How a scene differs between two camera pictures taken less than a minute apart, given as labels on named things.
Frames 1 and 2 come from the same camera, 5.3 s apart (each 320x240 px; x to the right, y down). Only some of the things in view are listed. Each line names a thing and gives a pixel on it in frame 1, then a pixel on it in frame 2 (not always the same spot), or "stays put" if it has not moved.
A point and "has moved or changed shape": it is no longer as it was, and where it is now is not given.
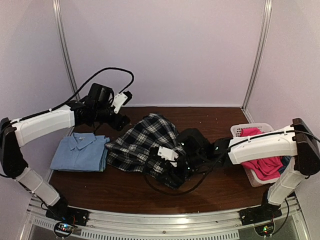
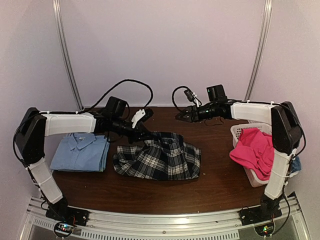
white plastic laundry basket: [235, 129] stays put
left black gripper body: [117, 124] -> [136, 132]
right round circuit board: [265, 230] stays put
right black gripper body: [172, 174] -> [199, 116]
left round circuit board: [63, 229] stays put
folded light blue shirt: [81, 152] stays put
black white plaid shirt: [137, 148] has moved or changed shape
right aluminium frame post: [267, 14] stays put
